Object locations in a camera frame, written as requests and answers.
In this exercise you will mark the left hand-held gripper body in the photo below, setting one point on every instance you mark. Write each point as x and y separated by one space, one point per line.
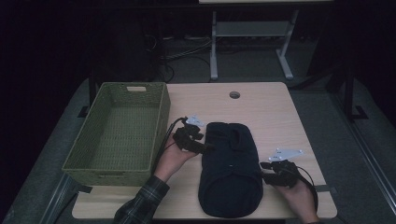
186 138

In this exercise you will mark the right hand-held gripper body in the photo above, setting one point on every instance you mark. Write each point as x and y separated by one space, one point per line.
285 174

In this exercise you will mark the dark blue garment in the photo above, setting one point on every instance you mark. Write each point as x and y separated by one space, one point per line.
230 174

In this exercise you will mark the green woven basket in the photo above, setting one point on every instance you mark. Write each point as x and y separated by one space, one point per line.
93 137

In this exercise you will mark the person's left hand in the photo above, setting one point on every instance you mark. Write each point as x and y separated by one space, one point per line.
171 161

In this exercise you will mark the person's right hand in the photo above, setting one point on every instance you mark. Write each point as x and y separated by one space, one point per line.
299 199

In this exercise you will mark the grey tape strip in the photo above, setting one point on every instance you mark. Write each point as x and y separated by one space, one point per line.
327 188

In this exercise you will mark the black metal stand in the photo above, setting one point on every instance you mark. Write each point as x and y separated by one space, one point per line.
350 93

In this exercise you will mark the white metal stand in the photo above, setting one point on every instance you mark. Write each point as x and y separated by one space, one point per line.
249 29

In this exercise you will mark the aluminium floor rail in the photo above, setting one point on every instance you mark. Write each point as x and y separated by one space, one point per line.
364 149
57 199

